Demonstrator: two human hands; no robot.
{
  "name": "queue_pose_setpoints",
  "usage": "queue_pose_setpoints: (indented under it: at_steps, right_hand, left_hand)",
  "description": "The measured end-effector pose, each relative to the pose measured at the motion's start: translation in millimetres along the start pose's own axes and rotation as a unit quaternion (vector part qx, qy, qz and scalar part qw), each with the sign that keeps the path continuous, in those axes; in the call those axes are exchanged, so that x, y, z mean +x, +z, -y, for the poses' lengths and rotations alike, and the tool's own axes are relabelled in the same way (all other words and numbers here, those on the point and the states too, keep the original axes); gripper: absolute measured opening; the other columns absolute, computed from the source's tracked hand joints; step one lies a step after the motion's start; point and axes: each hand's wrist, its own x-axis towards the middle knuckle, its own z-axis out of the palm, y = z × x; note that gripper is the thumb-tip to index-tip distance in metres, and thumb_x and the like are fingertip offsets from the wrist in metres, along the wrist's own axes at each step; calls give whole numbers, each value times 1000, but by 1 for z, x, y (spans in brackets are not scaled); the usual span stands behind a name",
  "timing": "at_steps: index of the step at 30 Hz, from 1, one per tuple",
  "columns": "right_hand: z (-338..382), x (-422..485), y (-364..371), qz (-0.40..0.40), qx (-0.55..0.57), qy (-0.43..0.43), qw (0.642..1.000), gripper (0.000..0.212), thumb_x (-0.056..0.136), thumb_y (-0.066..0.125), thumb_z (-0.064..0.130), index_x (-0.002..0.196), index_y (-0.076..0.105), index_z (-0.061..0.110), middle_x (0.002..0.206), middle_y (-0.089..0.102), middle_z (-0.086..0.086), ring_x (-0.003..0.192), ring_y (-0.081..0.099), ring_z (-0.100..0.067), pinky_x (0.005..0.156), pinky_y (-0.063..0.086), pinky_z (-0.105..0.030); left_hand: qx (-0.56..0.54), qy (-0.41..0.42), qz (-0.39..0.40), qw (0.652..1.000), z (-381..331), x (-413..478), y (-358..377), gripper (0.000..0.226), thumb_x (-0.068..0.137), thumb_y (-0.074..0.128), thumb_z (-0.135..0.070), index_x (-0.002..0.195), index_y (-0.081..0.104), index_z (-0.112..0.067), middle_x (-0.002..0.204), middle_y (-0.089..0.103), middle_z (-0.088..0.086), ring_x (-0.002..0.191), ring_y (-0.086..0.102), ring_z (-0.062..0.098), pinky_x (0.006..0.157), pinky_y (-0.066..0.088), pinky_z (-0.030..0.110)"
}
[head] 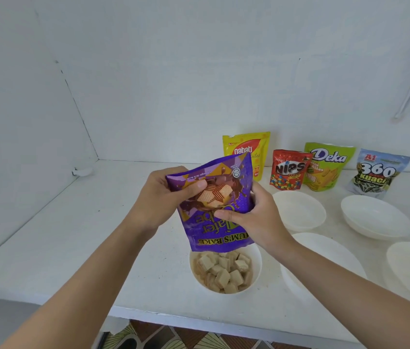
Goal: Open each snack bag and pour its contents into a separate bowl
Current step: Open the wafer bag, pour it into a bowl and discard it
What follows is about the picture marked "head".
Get person's left hand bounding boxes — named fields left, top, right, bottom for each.
left=128, top=166, right=208, bottom=241

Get person's right hand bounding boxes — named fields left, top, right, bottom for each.
left=214, top=181, right=299, bottom=260

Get purple snack bag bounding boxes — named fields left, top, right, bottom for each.
left=165, top=153, right=256, bottom=253

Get red Nips candy bag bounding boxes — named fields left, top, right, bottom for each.
left=269, top=149, right=313, bottom=191

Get pile of beige wafer cubes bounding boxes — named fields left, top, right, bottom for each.
left=194, top=250, right=254, bottom=295

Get green snack bag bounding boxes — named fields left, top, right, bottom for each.
left=302, top=142, right=356, bottom=192

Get yellow snack bag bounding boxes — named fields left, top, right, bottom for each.
left=222, top=131, right=271, bottom=182

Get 360 Kuaci seed bag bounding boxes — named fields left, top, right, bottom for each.
left=347, top=148, right=410, bottom=200

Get person's right forearm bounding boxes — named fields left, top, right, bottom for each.
left=274, top=240, right=410, bottom=349

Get person's left forearm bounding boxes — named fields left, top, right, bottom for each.
left=0, top=221, right=151, bottom=349

